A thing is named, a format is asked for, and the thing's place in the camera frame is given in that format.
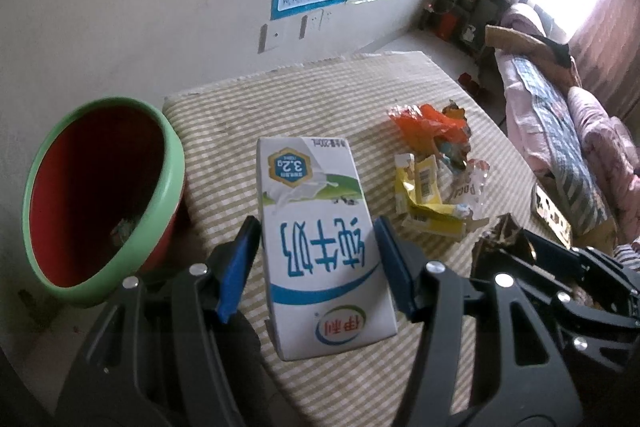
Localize dark corner shelf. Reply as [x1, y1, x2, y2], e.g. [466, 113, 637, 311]
[419, 0, 511, 62]

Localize green rimmed red trash bin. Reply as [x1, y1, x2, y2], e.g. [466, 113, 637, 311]
[22, 96, 186, 307]

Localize yellow bear snack wrapper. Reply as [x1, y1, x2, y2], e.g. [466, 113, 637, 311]
[394, 153, 489, 242]

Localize red slippers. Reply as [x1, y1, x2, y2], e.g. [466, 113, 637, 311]
[458, 72, 486, 98]

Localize bed with plaid sheet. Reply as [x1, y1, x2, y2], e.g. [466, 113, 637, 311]
[493, 3, 639, 236]

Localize gold orange candy wrapper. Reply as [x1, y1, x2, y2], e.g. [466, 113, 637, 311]
[442, 100, 466, 120]

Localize white wall switch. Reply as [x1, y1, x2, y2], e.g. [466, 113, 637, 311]
[298, 9, 333, 40]

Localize orange plastic wrapper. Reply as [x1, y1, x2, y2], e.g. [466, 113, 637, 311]
[387, 104, 472, 164]

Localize yellow picture book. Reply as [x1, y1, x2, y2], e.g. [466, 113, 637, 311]
[532, 184, 573, 248]

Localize brown coat on bed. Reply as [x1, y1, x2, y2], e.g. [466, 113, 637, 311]
[485, 25, 582, 91]

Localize pink quilt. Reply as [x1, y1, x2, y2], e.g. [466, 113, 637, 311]
[566, 87, 639, 243]

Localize red canister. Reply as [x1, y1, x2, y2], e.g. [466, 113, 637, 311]
[436, 12, 459, 41]

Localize white wall socket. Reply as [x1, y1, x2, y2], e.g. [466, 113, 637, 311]
[258, 20, 285, 54]

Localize white milk carton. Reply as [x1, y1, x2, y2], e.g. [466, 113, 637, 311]
[256, 136, 397, 361]

